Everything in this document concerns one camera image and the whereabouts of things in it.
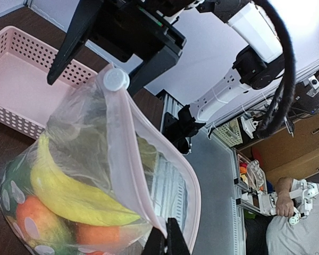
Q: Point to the yellow toy banana bunch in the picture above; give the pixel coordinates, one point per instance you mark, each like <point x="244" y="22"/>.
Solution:
<point x="71" y="199"/>

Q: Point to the brown cardboard box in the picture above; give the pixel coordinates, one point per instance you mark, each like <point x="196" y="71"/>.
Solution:
<point x="285" y="155"/>

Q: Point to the clear zip top bag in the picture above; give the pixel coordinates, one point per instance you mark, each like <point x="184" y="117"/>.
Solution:
<point x="99" y="136"/>

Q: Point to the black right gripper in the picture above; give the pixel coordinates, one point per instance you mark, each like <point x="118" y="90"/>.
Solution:
<point x="123" y="29"/>

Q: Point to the cream perforated storage basket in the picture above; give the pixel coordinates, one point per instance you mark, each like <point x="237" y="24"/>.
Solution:
<point x="230" y="133"/>

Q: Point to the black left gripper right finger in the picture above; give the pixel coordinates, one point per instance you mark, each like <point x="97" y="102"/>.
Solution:
<point x="176" y="244"/>

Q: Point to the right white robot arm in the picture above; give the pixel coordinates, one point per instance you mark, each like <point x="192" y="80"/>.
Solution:
<point x="255" y="67"/>

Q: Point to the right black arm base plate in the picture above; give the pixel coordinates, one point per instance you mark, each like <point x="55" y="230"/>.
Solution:
<point x="179" y="130"/>

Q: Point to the green orange toy mango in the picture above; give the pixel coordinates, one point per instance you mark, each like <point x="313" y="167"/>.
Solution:
<point x="43" y="230"/>

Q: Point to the seated person grey shirt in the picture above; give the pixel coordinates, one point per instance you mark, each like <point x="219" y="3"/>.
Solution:
<point x="300" y="238"/>

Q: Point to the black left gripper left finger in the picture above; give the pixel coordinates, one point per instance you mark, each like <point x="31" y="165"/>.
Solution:
<point x="155" y="244"/>

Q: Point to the green toy bell pepper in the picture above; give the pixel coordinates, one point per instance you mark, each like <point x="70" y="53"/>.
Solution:
<point x="17" y="185"/>

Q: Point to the orange toy orange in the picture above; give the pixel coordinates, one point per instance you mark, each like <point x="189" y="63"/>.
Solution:
<point x="90" y="235"/>

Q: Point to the pink perforated plastic basket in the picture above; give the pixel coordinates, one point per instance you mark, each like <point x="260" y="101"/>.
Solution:
<point x="26" y="99"/>

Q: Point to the front aluminium rail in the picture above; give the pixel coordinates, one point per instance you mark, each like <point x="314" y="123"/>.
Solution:
<point x="167" y="186"/>

